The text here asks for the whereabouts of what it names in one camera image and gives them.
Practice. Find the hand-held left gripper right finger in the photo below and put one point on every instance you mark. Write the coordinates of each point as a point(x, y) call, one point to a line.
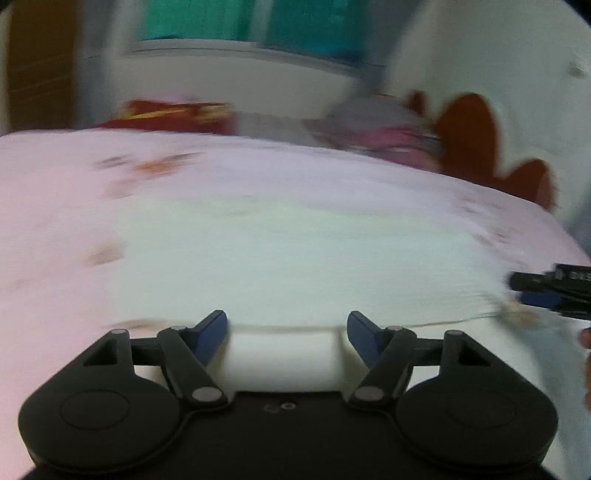
point(363, 335)

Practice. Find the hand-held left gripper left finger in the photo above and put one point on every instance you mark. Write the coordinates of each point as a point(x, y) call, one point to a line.
point(213, 331)

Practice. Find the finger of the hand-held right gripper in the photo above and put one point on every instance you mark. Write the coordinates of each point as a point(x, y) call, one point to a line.
point(542, 280)
point(549, 301)

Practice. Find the white cloth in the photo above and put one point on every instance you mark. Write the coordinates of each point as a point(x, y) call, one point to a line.
point(286, 258)

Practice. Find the pile of clothes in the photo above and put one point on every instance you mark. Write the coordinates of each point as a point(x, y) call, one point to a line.
point(383, 131)

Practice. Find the brown wooden headboard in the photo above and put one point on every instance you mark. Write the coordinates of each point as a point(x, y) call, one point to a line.
point(468, 134)

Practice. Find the pink floral bedsheet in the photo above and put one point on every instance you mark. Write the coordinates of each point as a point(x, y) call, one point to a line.
point(51, 221)

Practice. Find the red patterned pillow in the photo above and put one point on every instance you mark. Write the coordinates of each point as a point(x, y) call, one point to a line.
point(171, 113)

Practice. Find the grey curtain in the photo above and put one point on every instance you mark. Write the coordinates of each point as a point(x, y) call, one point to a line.
point(376, 50)

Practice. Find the window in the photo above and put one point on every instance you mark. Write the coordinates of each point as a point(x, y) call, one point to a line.
point(258, 25)

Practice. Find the brown wooden door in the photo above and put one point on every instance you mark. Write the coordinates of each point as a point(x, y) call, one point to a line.
point(41, 64)

